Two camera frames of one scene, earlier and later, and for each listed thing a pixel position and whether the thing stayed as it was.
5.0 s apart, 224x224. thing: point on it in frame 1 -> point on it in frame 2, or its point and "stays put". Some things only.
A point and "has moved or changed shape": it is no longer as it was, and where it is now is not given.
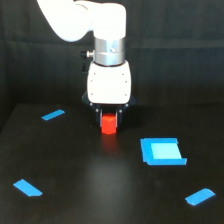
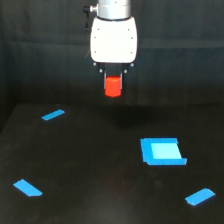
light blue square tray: x=161 y=151 stays put
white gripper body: x=109 y=85 -> x=113 y=41
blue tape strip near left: x=27 y=188 stays put
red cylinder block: x=109 y=123 has moved or changed shape
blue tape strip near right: x=200 y=196 stays put
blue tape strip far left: x=53 y=115 stays put
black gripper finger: x=98 y=117 -> x=104 y=78
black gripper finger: x=120 y=117 -> x=122 y=73
